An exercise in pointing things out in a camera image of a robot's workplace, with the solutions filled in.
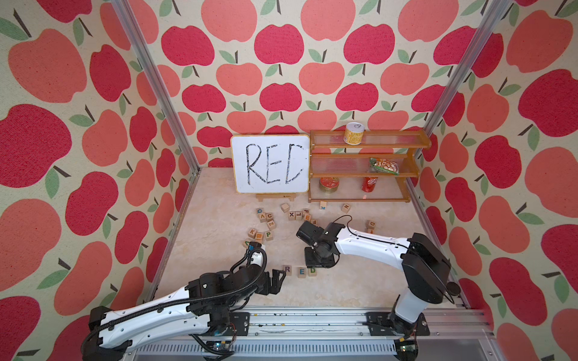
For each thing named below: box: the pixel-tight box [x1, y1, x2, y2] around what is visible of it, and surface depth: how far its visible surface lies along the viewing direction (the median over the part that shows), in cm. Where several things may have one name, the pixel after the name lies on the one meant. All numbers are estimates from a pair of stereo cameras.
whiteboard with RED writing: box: [231, 134, 311, 194], surface depth 100 cm
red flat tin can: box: [319, 176, 340, 194], surface depth 111 cm
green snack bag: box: [369, 157, 400, 176], surface depth 97 cm
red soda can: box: [361, 176, 379, 193], surface depth 107 cm
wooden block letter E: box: [297, 266, 308, 279], surface depth 85 cm
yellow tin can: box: [343, 121, 366, 146], surface depth 90 cm
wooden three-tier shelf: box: [307, 129, 432, 204], surface depth 113 cm
